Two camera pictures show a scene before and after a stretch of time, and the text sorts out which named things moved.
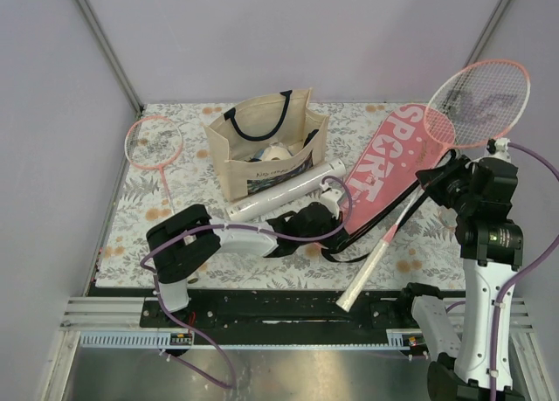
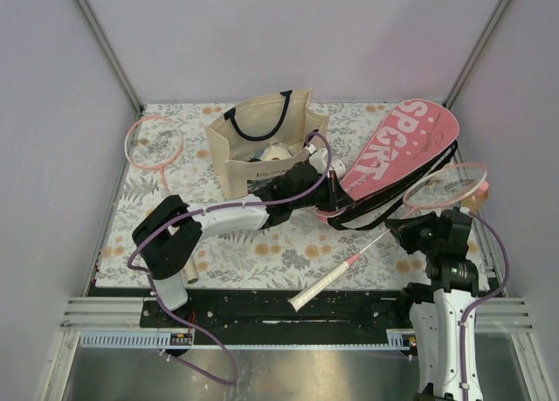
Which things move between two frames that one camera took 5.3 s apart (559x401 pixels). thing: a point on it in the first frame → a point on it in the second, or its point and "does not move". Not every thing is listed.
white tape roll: x=276 y=149 does not move
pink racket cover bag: x=405 y=143 does not move
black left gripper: x=334 y=241 → x=336 y=197
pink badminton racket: x=471 y=108 → x=441 y=187
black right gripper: x=432 y=179 → x=403 y=229
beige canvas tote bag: x=259 y=145 does not move
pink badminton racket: x=153 y=142 does not move
